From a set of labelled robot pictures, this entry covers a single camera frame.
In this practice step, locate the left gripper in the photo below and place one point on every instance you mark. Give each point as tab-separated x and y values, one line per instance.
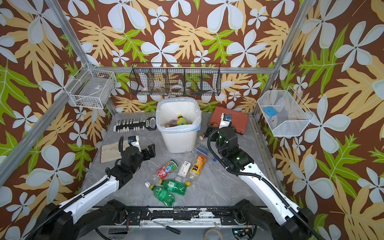
152	151

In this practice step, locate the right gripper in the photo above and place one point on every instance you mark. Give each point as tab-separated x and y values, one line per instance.
214	135

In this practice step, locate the lime green label bottle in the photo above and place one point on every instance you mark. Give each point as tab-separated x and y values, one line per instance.
181	121

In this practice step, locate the red tea bottle white cap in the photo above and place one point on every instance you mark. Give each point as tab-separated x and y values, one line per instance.
173	123

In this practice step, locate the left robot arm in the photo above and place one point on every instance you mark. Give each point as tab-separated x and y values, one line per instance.
71	219

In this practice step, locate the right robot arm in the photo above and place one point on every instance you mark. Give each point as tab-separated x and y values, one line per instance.
284	219

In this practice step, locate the white plastic trash bin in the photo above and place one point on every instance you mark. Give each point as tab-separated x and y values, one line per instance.
181	142

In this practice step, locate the clear bin liner bag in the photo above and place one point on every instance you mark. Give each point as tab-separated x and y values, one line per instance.
170	109

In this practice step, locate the brown label bottle by case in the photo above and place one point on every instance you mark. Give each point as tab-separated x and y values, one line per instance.
201	137

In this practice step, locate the red plastic tool case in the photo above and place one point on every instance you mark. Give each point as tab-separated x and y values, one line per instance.
239	120

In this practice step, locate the crushed blue label water bottle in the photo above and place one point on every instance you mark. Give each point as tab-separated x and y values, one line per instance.
202	150

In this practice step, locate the red label colourful bottle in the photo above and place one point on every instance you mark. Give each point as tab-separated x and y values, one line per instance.
164	171

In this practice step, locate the orange juice label bottle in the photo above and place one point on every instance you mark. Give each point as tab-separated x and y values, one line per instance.
195	171

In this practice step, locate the small white label bottle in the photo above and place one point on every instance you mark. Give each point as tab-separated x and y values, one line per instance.
182	173

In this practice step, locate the green bottle yellow cap upper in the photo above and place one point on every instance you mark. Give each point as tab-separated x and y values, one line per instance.
174	186

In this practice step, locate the green bottle yellow cap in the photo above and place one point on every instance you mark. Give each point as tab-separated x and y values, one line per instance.
174	186
160	193

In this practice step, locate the blue object in basket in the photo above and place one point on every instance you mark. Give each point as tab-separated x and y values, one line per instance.
270	111

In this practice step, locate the green bottle yellow cap lower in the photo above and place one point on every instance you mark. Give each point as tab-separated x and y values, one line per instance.
160	193

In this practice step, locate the tape roll in basket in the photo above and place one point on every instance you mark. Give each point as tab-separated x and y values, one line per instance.
176	88

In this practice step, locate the tape roll bottom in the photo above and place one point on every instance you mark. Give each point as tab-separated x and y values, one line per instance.
213	234

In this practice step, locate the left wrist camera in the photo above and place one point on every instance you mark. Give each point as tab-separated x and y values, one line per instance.
134	141

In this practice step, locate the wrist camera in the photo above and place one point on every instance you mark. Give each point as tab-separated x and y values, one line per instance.
226	120
134	141

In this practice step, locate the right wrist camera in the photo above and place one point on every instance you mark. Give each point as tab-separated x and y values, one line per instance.
226	120

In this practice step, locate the black socket holder rail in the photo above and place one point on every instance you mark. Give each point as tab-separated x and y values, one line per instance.
126	125

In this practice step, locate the white wire basket right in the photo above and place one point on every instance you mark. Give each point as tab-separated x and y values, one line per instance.
293	116

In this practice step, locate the white wire basket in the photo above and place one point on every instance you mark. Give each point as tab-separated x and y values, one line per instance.
293	116
91	87

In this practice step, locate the black wire wall basket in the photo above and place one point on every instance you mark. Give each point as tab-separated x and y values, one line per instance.
198	79

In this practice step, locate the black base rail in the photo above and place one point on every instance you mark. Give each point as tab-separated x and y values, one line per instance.
217	216

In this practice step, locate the white wire basket left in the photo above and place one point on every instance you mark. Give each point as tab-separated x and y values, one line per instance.
91	87

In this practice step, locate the black handled screwdriver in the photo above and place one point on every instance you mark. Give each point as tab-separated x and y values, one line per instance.
173	230

